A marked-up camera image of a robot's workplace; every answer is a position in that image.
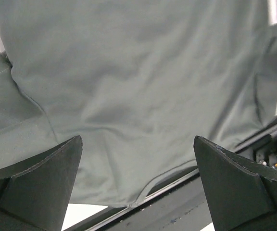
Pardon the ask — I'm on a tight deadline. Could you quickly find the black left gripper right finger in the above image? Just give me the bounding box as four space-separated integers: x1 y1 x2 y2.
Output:
193 136 277 231

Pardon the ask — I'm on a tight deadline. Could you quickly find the grey t-shirt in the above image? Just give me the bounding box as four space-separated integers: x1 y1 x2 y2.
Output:
0 0 277 207

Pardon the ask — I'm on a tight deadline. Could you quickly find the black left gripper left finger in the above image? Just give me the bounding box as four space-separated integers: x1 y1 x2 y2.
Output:
0 136 83 231

